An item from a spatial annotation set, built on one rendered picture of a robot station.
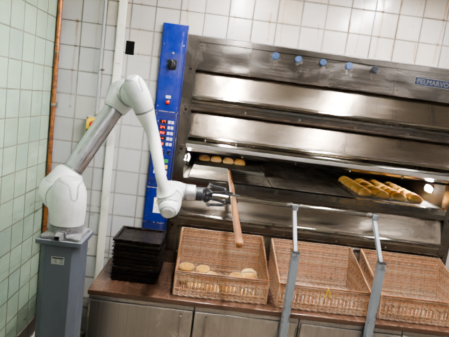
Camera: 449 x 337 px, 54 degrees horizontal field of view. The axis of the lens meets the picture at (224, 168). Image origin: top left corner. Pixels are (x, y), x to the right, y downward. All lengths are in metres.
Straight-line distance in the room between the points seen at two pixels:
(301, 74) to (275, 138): 0.44
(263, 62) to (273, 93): 0.21
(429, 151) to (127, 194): 2.03
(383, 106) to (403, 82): 0.20
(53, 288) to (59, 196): 0.43
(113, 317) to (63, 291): 0.57
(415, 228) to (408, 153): 0.52
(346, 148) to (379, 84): 0.46
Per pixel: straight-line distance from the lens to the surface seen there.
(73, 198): 2.11
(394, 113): 3.12
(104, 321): 2.75
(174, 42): 2.92
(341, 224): 3.13
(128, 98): 2.25
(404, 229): 3.29
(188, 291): 2.65
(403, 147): 3.18
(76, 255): 2.17
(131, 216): 3.07
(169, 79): 2.90
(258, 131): 2.93
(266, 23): 2.97
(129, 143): 2.98
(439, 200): 3.46
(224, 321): 2.67
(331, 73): 3.02
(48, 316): 2.31
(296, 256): 2.49
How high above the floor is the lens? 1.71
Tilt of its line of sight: 8 degrees down
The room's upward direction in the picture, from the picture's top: 7 degrees clockwise
